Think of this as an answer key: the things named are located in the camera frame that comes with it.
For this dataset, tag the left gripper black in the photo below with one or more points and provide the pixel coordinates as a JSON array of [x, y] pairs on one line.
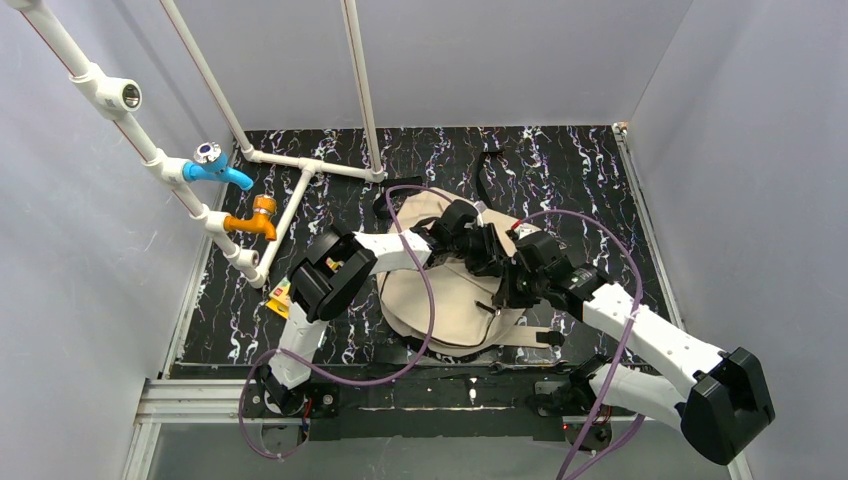
[[488, 258]]

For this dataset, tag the blue tap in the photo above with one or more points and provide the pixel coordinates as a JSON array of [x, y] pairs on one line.
[[211, 163]]

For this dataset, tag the yellow crayon box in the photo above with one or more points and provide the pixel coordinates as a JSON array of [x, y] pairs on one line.
[[278, 300]]

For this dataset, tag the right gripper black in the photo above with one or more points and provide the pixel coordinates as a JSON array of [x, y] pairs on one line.
[[506, 291]]

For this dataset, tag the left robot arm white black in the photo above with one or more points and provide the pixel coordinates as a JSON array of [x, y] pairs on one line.
[[327, 278]]

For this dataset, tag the white pvc pipe frame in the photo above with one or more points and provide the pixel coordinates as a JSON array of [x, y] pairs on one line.
[[249, 245]]

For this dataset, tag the orange tap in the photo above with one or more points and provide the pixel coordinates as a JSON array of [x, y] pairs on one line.
[[263, 207]]

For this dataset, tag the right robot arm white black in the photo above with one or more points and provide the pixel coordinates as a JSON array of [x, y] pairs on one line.
[[718, 399]]

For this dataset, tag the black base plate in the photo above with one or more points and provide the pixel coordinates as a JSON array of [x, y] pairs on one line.
[[539, 403]]

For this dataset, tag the beige student backpack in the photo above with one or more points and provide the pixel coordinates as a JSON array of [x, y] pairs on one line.
[[465, 321]]

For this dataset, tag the aluminium rail frame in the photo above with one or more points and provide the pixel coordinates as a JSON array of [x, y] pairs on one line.
[[524, 169]]

